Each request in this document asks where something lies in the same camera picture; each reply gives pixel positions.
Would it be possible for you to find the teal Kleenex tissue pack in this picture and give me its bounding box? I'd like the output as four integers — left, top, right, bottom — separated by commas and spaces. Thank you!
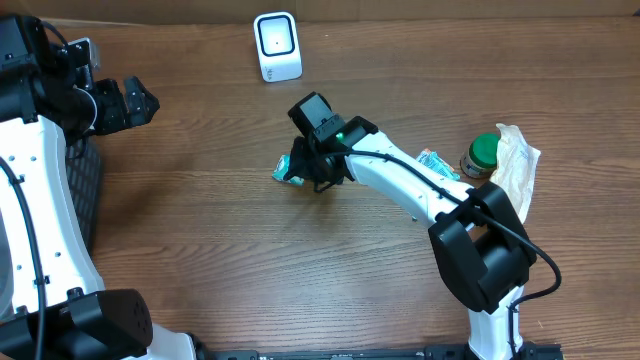
272, 155, 304, 186

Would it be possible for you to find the teal wipes packet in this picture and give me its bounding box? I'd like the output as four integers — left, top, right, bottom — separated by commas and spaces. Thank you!
416, 151, 460, 181

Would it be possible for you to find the green white small bottle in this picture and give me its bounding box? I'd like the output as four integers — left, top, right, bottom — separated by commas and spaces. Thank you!
460, 133, 500, 179

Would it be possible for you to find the beige snack pouch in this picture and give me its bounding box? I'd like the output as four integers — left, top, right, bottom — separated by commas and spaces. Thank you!
490, 123, 541, 223

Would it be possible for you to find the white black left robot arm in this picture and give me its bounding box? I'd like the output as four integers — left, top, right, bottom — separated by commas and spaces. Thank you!
1, 14, 208, 359

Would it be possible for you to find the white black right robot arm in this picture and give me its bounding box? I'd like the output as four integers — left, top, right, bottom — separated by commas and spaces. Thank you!
284, 92, 563, 359

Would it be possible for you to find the grey plastic basket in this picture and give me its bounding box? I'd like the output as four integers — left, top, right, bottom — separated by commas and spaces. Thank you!
65, 139, 104, 252

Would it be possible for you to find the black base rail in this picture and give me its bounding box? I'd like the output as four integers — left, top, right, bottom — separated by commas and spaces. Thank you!
199, 343, 566, 360

